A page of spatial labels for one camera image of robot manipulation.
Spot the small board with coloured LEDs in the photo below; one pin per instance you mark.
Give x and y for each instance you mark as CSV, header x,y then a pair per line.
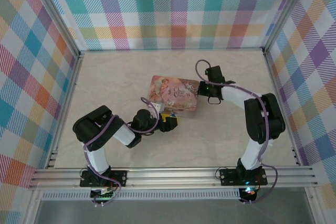
x,y
249,191

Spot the pink illustrated tin box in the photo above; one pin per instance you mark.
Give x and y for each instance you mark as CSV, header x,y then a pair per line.
x,y
178,95

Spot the small brass blue padlock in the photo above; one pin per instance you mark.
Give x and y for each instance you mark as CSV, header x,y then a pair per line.
x,y
166,117

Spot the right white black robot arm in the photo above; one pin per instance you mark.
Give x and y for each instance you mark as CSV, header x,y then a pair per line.
x,y
262,124

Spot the grey metal front panel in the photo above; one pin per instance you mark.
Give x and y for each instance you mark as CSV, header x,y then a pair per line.
x,y
170,213

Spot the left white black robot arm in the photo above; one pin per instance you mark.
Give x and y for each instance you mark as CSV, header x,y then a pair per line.
x,y
98,161

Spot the aluminium upright frame post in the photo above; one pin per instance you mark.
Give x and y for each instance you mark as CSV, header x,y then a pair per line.
x,y
286,11
56,11

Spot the green lit electronics board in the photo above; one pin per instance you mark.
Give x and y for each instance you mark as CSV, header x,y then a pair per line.
x,y
103,195

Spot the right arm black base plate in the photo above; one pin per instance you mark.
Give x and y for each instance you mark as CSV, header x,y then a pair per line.
x,y
228,176

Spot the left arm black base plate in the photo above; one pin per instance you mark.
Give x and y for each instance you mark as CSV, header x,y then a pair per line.
x,y
119,178

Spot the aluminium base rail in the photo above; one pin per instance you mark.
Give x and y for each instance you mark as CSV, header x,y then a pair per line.
x,y
170,176

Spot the aluminium side frame rail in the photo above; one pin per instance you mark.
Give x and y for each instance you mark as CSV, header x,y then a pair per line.
x,y
71,98
281,103

